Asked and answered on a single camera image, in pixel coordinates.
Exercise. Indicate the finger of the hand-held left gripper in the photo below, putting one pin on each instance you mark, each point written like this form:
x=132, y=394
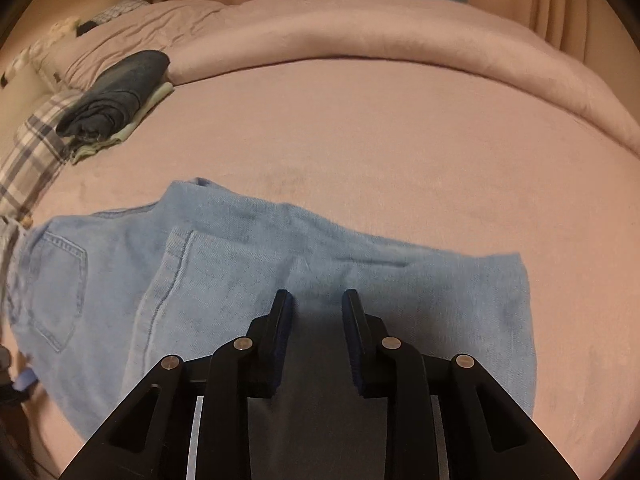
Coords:
x=26, y=380

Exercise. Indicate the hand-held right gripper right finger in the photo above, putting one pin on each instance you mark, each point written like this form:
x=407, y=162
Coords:
x=357, y=345

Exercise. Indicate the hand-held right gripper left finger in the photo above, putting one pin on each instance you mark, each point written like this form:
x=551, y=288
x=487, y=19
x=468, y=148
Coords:
x=277, y=340

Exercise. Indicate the light blue denim pants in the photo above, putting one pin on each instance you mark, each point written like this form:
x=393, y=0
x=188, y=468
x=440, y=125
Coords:
x=250, y=260

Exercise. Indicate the pale washed denim pants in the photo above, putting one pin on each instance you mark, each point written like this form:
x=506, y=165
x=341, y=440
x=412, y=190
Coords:
x=7, y=245

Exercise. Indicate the plaid pillow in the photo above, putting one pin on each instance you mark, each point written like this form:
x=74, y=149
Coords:
x=35, y=145

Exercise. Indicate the folded light green cloth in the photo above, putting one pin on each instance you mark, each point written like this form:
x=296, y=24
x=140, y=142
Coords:
x=157, y=94

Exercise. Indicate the folded dark blue jeans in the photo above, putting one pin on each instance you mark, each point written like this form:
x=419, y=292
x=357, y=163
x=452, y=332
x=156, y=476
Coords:
x=115, y=90

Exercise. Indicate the pink duvet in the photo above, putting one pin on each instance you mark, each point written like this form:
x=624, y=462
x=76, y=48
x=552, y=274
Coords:
x=350, y=30

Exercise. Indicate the white plush toy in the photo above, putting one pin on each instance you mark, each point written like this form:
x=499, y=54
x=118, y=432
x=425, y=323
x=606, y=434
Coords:
x=64, y=26

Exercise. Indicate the small checked pillow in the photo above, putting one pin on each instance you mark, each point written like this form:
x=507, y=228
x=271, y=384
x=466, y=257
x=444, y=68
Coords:
x=120, y=10

